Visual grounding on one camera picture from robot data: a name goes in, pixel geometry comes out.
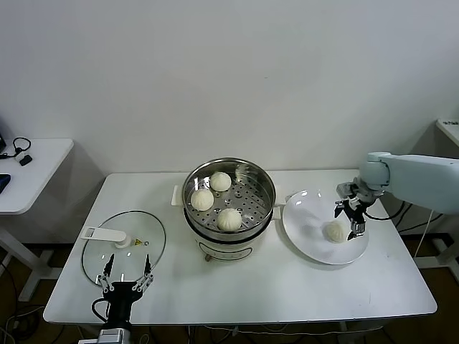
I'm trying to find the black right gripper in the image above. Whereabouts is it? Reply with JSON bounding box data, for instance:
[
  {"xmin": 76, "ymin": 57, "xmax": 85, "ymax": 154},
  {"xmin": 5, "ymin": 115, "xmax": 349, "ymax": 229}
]
[{"xmin": 333, "ymin": 199, "xmax": 368, "ymax": 242}]

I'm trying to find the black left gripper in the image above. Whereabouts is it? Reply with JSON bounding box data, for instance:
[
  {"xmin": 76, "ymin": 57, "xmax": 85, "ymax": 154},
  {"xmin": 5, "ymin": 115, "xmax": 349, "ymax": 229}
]
[{"xmin": 95, "ymin": 253, "xmax": 156, "ymax": 323}]

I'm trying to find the white steamed baozi bun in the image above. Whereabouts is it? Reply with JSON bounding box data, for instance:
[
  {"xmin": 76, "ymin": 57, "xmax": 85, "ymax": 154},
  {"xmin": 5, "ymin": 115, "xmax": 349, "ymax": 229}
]
[
  {"xmin": 190, "ymin": 188, "xmax": 215, "ymax": 211},
  {"xmin": 217, "ymin": 207, "xmax": 243, "ymax": 231},
  {"xmin": 323, "ymin": 220, "xmax": 347, "ymax": 244},
  {"xmin": 209, "ymin": 171, "xmax": 232, "ymax": 193}
]

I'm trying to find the stainless steel steamer basket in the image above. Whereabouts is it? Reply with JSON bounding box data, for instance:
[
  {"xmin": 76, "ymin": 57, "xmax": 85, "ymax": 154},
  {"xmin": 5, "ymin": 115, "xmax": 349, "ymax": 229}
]
[{"xmin": 171, "ymin": 156, "xmax": 288, "ymax": 242}]

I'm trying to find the white round plate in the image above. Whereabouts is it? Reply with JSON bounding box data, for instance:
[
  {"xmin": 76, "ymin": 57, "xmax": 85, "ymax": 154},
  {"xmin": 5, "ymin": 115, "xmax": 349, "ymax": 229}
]
[{"xmin": 281, "ymin": 189, "xmax": 370, "ymax": 266}]

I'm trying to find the white electric pot base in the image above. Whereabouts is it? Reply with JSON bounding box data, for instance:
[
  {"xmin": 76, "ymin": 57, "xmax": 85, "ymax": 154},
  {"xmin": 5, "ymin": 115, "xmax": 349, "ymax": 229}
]
[{"xmin": 184, "ymin": 206, "xmax": 283, "ymax": 265}]

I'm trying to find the white side table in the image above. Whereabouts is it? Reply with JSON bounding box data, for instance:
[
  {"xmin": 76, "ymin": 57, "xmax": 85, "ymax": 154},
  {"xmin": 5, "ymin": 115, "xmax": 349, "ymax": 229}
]
[{"xmin": 0, "ymin": 138, "xmax": 75, "ymax": 302}]

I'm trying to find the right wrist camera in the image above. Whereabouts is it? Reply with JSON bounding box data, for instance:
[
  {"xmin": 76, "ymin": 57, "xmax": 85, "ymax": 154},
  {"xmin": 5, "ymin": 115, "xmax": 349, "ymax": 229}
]
[{"xmin": 336, "ymin": 181, "xmax": 359, "ymax": 198}]

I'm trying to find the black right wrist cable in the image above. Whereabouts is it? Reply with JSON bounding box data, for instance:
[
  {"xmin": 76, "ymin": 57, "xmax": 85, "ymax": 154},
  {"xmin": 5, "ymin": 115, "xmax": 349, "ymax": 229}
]
[{"xmin": 364, "ymin": 191, "xmax": 406, "ymax": 221}]

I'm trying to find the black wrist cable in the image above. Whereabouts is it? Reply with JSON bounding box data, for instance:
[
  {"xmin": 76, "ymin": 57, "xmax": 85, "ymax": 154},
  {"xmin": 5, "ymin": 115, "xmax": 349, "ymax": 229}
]
[
  {"xmin": 92, "ymin": 299, "xmax": 110, "ymax": 322},
  {"xmin": 364, "ymin": 191, "xmax": 406, "ymax": 221}
]

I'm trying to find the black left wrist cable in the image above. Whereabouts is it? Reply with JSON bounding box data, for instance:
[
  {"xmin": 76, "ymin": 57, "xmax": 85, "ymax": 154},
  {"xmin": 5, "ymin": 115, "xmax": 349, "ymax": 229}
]
[{"xmin": 92, "ymin": 299, "xmax": 110, "ymax": 322}]

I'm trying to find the glass lid with white handle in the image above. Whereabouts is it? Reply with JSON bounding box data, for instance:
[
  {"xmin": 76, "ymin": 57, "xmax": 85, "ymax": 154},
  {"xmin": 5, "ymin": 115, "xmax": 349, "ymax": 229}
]
[{"xmin": 81, "ymin": 210, "xmax": 167, "ymax": 286}]

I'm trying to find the white hanging cable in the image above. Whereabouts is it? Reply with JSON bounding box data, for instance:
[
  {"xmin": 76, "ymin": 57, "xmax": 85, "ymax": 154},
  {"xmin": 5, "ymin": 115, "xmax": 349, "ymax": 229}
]
[{"xmin": 414, "ymin": 209, "xmax": 435, "ymax": 259}]

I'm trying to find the white floor cable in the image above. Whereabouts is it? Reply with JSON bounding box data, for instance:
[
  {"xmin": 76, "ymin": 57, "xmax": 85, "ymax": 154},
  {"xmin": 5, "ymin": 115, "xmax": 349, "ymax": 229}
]
[{"xmin": 6, "ymin": 305, "xmax": 43, "ymax": 329}]

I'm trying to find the black cable with adapter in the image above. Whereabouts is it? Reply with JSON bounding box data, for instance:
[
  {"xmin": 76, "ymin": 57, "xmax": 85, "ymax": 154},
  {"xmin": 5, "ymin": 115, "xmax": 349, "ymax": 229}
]
[{"xmin": 0, "ymin": 137, "xmax": 34, "ymax": 167}]

